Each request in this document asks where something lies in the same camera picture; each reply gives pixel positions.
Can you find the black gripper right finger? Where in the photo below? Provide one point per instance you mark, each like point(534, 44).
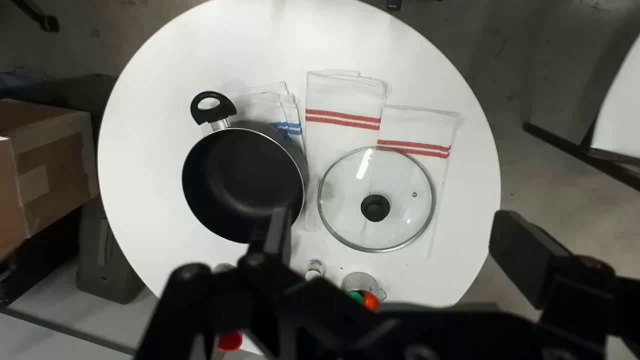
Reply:
point(566, 280)

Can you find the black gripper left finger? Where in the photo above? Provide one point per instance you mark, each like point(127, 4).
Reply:
point(222, 300)

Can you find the glass lid with black knob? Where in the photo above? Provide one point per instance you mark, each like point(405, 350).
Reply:
point(376, 201)

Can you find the red mug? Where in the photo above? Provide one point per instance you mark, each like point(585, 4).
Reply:
point(230, 341)

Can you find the clear measuring cup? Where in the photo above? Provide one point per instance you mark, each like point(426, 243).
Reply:
point(315, 269)

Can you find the red bowl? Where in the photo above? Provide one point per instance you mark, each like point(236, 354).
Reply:
point(363, 292)

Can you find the white towel with red stripes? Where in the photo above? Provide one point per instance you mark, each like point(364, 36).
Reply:
point(421, 126)
point(343, 143)

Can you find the white towel with blue stripes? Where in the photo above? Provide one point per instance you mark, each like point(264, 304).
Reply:
point(283, 111)

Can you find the brown cardboard box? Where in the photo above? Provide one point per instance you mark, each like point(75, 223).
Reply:
point(40, 172)

